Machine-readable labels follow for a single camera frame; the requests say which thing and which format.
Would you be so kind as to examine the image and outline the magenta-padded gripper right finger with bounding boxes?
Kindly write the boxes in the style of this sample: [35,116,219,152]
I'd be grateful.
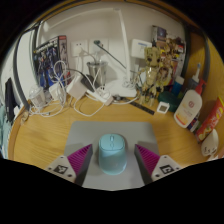
[133,143,183,185]

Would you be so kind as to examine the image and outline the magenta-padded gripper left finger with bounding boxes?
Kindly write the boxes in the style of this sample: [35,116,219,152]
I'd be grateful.
[44,143,94,186]

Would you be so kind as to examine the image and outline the light blue computer mouse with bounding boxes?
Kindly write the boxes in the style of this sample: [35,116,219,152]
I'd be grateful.
[97,133,128,176]

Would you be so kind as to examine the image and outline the grey mouse pad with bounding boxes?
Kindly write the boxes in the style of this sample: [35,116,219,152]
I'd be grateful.
[63,120,161,191]

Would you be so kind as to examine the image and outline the small blue box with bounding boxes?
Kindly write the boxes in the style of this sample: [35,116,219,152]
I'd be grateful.
[187,113,201,134]

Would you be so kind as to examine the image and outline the white mug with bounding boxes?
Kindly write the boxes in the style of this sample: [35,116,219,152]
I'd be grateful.
[200,128,220,158]

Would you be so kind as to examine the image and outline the small white cube clock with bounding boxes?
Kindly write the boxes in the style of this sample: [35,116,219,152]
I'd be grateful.
[156,101,171,115]

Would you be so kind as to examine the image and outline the white red-capped pump bottle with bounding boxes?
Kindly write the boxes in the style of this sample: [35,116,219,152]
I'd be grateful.
[173,79,207,129]

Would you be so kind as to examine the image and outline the red chips can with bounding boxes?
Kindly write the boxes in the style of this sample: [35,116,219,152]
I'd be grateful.
[194,96,224,144]

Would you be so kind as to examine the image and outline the black ruler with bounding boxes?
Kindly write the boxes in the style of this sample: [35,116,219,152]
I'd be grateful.
[129,101,156,116]

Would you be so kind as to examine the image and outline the dark green round container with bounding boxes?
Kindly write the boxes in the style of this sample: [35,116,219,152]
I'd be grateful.
[157,90,183,113]

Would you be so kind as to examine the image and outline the blue bottle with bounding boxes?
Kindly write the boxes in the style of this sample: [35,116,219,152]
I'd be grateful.
[171,75,185,96]

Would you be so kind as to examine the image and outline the white power strip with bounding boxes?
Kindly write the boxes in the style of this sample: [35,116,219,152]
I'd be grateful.
[85,87,114,106]

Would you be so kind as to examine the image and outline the black backpack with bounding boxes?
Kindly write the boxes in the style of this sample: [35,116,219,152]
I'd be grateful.
[3,77,19,123]

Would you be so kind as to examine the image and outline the blue-capped nozzle bottle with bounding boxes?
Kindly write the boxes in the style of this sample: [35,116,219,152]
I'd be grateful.
[188,63,203,93]

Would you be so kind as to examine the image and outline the metal cup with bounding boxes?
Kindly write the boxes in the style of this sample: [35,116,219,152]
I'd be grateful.
[87,60,109,86]

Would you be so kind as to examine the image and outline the blue robot model box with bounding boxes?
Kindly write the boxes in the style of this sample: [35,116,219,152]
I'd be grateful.
[32,34,71,91]

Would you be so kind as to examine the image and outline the small brown tree figurine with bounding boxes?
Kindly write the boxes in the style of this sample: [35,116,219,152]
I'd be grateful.
[161,38,181,88]

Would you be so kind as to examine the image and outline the colourful figurine box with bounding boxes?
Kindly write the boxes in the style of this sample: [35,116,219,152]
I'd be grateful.
[151,24,187,81]

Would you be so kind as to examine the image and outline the white cable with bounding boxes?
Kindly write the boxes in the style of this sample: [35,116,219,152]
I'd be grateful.
[73,96,108,118]

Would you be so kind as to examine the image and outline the white wall box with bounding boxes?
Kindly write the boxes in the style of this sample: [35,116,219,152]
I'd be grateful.
[130,38,153,59]

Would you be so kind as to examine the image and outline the black plug with cable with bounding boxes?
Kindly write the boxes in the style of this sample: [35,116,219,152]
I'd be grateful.
[94,39,128,69]

